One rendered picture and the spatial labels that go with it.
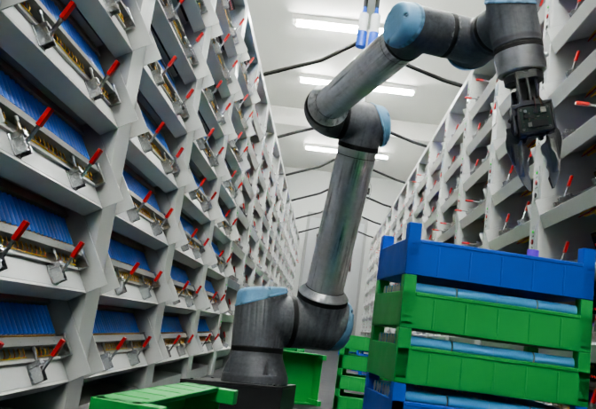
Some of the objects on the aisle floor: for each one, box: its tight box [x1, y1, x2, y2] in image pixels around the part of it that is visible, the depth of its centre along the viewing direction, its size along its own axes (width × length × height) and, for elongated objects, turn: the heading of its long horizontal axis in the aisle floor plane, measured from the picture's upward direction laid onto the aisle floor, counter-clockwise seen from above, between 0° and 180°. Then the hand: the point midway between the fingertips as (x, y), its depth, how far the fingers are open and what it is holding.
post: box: [522, 0, 596, 388], centre depth 230 cm, size 20×9×181 cm, turn 121°
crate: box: [283, 350, 327, 406], centre depth 277 cm, size 8×30×20 cm, turn 156°
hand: (540, 183), depth 128 cm, fingers open, 3 cm apart
